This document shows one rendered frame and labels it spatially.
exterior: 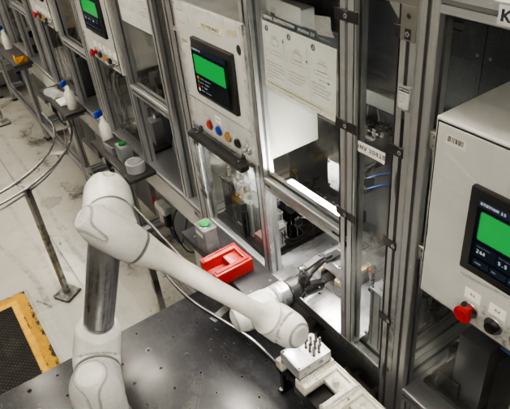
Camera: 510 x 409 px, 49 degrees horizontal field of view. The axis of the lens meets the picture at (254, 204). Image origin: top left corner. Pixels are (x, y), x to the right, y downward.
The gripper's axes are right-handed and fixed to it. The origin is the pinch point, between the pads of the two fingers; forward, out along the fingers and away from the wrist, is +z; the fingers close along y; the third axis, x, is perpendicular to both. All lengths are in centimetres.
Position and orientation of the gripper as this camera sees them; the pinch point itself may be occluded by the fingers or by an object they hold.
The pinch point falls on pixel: (333, 264)
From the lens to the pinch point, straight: 195.9
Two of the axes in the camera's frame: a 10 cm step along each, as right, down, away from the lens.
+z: 8.2, -3.9, 4.2
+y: -0.8, -8.0, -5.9
